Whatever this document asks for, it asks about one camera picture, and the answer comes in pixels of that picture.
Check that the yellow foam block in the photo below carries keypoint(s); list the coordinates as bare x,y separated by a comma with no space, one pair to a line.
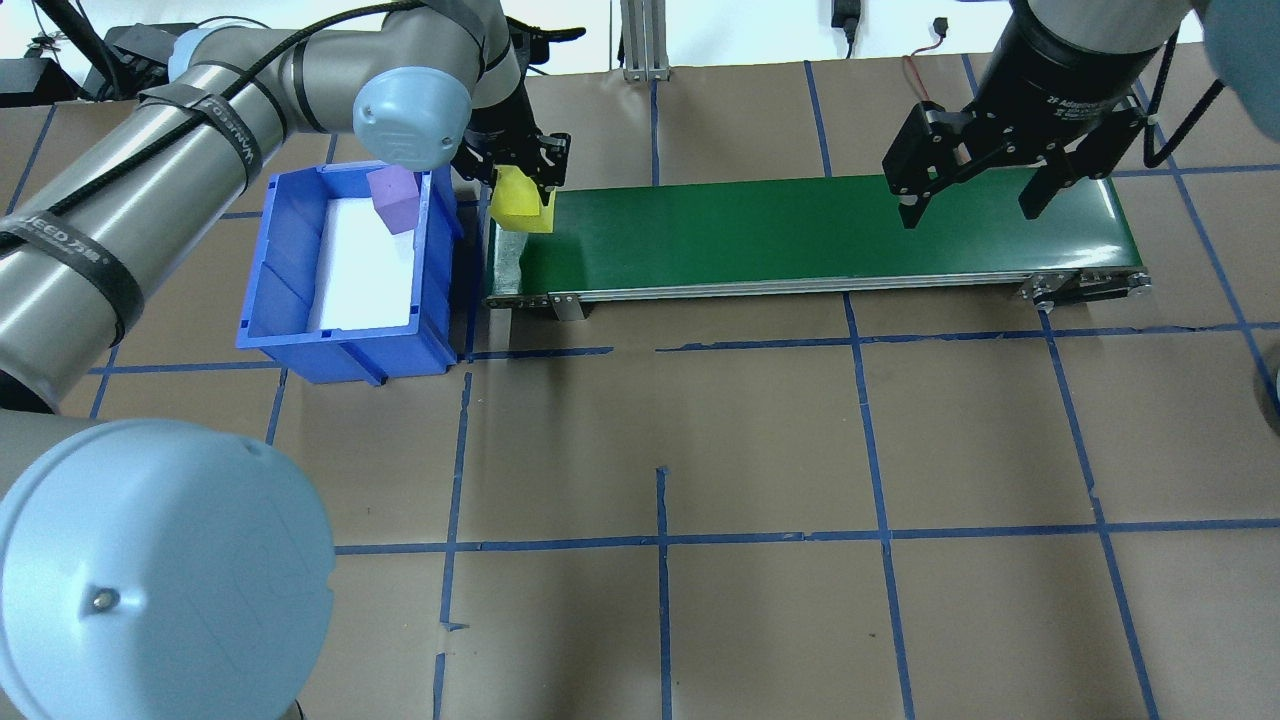
515,205

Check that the purple foam block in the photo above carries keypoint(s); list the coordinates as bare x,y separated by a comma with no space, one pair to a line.
395,200

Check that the grey round plate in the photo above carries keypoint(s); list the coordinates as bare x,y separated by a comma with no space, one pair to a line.
1272,390

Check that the white foam sheet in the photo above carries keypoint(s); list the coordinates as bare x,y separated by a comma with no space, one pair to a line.
360,270

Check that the green conveyor belt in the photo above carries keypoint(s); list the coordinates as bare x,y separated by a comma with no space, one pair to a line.
750,230

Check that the blue plastic storage bin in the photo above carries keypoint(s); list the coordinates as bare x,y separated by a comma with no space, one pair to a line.
290,300

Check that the black box device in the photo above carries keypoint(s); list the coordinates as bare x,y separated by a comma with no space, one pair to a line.
35,85

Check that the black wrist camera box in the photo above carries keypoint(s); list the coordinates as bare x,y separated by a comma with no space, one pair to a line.
540,40

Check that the aluminium profile post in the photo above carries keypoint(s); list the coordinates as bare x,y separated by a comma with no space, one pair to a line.
645,40

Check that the black wall adapter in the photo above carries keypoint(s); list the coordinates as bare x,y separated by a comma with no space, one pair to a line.
846,12

